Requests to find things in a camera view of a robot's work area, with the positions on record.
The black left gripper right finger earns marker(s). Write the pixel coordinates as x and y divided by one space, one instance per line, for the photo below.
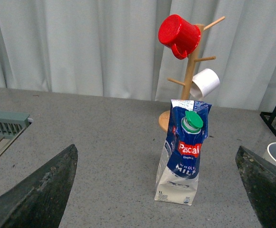
259 180

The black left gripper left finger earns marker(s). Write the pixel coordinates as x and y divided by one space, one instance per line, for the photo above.
39 201

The red mug on tree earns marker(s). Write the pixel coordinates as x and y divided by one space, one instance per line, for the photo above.
179 35

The wooden mug tree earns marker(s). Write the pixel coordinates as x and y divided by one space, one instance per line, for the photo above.
192 60

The blue Pascual milk carton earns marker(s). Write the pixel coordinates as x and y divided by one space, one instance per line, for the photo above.
178 169

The white mug on tree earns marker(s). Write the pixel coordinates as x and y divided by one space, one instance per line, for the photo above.
204 83

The green dish rack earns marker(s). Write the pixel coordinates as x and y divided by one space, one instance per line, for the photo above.
12 125

